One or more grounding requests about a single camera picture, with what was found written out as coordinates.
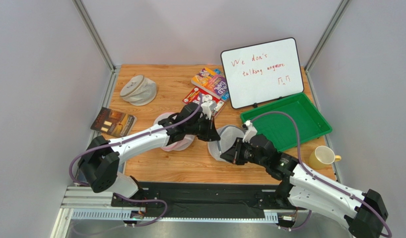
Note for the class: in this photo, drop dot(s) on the Roald Dahl colourful book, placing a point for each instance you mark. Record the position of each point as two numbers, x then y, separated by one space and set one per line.
210 82

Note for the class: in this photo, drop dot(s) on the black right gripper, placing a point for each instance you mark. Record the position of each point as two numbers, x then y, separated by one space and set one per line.
237 150

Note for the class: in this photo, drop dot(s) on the beige mesh laundry bag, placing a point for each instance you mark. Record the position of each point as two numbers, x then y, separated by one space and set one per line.
139 91

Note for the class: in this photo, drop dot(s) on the Kate DiCamillo dark book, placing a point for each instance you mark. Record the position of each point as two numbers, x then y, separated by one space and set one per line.
113 123

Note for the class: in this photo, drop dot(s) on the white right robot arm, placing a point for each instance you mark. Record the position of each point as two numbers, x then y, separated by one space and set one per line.
364 214

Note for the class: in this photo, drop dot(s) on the pink-rimmed mesh laundry bag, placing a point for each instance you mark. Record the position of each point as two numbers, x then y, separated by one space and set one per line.
177 146

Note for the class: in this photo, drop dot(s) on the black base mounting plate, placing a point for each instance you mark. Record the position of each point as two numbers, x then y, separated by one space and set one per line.
206 200

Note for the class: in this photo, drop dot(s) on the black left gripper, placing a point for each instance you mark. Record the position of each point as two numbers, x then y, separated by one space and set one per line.
211 134

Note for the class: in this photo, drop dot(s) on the red comic paperback book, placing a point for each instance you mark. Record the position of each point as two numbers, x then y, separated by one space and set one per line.
193 96

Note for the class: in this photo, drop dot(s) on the whiteboard with red writing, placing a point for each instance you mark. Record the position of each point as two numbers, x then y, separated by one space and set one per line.
262 72

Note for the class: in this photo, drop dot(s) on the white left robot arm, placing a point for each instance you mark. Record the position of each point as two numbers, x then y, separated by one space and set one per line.
99 163

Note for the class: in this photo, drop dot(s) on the aluminium frame rail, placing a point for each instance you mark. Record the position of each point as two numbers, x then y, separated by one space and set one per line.
98 68
326 35

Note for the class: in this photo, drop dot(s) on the aluminium frame rail left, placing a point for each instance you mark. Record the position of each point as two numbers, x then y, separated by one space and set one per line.
98 68

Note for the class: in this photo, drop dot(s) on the white mesh laundry bag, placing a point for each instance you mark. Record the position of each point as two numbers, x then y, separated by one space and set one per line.
228 135

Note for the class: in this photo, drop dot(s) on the yellow cup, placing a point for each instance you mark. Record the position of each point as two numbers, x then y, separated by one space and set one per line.
322 157

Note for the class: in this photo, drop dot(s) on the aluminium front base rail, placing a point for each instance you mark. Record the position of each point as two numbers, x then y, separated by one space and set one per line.
84 213

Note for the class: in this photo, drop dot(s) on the green plastic tray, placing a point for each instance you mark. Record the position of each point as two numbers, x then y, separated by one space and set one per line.
280 130

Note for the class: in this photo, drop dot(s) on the dark blue hardcover book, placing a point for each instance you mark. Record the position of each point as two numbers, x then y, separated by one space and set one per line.
81 177

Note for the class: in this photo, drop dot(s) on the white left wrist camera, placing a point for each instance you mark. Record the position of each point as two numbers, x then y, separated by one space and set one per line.
208 109

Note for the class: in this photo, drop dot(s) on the aluminium frame rail right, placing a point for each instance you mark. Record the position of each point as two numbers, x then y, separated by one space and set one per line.
326 35

